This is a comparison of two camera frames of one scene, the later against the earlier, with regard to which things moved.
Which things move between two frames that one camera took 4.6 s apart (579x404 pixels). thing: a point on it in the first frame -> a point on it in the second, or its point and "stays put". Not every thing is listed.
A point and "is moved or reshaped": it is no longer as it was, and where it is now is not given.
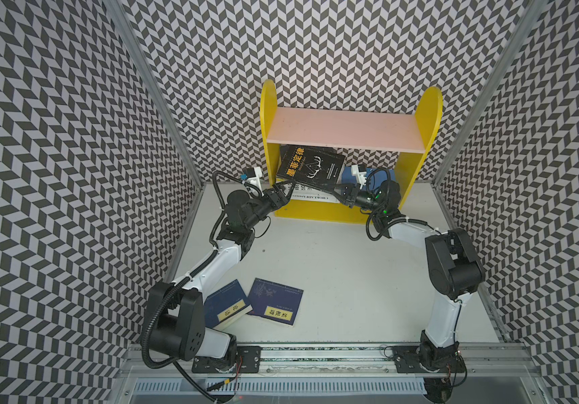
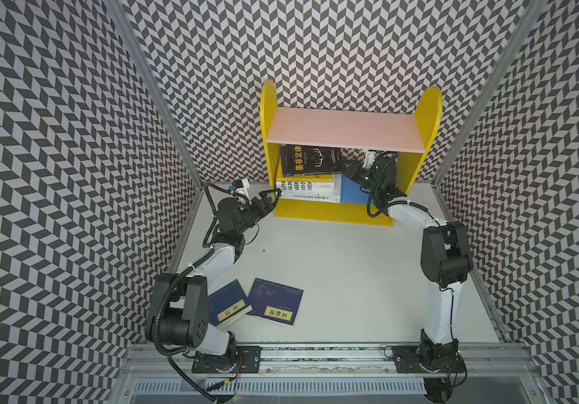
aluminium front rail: x=485 y=361 stays put
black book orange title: x=316 y=166 is moved or reshaped
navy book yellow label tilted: x=226 y=305 stays put
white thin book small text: x=315 y=196 stays put
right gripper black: x=348 y=190 -> x=353 y=167
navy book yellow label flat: x=275 y=302 stays put
